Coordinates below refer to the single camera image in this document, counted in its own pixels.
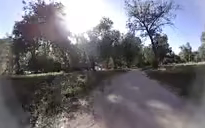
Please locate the row of trees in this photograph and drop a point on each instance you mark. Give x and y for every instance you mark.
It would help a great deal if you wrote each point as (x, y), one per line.
(116, 46)

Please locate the grey paved path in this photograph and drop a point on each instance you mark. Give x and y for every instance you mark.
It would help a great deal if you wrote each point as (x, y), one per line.
(130, 100)

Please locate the sparse-branched tree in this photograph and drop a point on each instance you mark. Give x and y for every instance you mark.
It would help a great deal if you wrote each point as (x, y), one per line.
(154, 50)

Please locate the weedy grass verge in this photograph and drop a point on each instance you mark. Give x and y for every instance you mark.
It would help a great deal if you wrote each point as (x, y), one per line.
(40, 93)

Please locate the large dark leafy tree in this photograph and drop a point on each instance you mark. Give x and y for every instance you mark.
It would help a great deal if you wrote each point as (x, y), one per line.
(40, 30)

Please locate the shaded grass verge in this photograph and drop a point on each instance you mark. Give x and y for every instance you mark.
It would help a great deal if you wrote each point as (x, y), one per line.
(183, 76)

